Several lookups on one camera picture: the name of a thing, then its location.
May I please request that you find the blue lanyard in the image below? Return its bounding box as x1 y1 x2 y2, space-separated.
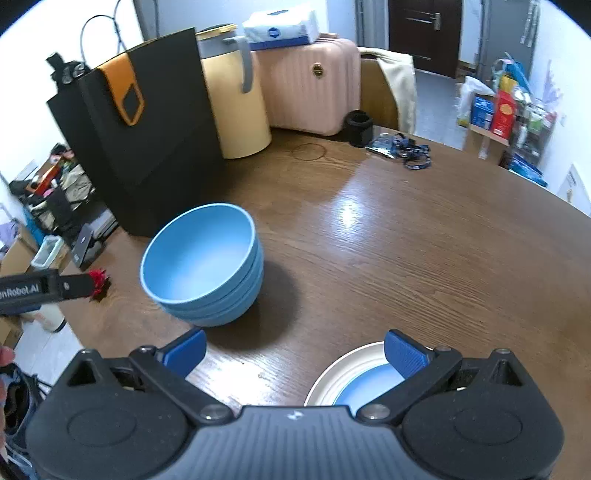
392 133 432 171

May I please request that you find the red rose flower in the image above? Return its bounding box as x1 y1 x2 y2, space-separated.
88 269 112 303

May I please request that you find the white plastic bag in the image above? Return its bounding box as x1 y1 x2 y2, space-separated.
457 76 495 127

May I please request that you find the yellow thermos jug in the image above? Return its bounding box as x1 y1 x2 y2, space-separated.
196 25 273 160

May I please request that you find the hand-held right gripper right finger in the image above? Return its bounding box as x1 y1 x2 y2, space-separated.
353 329 539 425

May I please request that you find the blue box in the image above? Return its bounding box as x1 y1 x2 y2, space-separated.
471 95 496 129

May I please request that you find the silver foil packet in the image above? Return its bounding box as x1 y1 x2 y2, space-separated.
365 135 400 159

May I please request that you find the person's left hand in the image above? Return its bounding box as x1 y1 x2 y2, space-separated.
0 346 16 437

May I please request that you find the dark brown door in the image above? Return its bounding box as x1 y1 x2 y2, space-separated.
388 0 462 79

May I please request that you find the wooden chair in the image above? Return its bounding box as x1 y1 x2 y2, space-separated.
359 58 400 132

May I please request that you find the pile of household clutter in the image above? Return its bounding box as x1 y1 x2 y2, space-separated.
0 143 118 278

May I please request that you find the black strap with metal clip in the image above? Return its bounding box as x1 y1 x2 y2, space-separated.
46 53 90 86

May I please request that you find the blue white bag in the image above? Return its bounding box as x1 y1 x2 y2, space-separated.
508 152 548 188

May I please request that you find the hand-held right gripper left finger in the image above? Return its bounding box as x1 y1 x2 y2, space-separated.
58 329 234 426

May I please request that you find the purple feather decoration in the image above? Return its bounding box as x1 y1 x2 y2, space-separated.
547 60 566 125

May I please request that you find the metal storage rack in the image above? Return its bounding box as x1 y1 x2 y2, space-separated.
510 88 557 158

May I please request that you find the tall red box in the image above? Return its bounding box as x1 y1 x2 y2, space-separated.
490 90 517 139

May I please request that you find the cream plate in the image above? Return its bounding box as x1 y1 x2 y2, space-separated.
304 342 467 408

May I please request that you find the blue plastic bundle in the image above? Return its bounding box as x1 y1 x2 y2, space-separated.
492 53 532 93

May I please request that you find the black cup sleeve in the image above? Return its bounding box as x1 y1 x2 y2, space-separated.
345 110 374 147

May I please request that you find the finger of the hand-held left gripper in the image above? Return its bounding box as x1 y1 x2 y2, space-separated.
56 271 100 302

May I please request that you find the pink suitcase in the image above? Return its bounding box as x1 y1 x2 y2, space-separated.
252 33 362 137

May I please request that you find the black paper bag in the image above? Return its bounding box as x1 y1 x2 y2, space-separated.
46 0 227 238

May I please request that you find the grey refrigerator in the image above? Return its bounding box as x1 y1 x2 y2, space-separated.
462 0 539 84

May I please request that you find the white blue tissue pack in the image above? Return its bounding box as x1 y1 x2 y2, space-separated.
242 8 320 49

